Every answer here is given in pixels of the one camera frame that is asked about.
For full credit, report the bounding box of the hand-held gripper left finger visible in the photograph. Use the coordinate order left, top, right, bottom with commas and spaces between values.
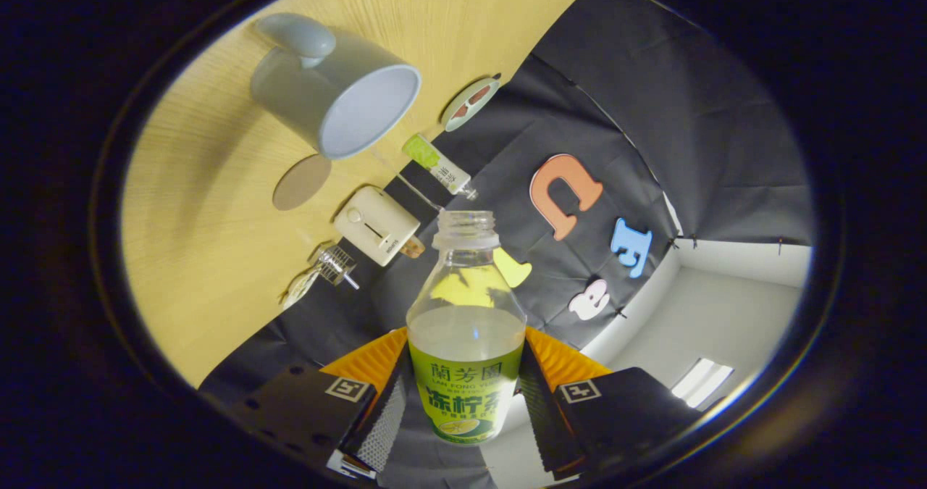
239, 327, 411, 475

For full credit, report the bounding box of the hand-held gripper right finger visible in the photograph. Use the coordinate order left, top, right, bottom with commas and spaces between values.
517, 326, 703, 477

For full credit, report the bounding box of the green label juice bottle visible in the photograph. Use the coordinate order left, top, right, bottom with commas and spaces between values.
406, 210, 527, 446

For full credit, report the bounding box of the round brown coaster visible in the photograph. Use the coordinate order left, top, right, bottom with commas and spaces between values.
272, 154, 333, 212

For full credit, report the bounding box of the white cup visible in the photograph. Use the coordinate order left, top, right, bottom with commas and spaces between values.
250, 13, 422, 161

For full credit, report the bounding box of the slim capped green drink bottle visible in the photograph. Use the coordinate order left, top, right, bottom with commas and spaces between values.
401, 133, 479, 201

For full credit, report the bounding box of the small white food tray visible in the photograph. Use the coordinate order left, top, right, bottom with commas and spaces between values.
281, 268, 323, 310

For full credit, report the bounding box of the ceiling light panel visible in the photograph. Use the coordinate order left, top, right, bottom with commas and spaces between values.
670, 357, 734, 409

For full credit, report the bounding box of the white toaster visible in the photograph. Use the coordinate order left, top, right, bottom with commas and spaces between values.
334, 185, 421, 267

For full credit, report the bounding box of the wooden table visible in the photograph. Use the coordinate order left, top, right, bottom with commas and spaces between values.
119, 0, 605, 390

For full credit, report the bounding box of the pale green plate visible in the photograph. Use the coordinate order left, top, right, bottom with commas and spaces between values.
440, 75, 502, 133

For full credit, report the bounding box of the black backdrop cloth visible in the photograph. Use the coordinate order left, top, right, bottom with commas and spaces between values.
199, 0, 815, 489

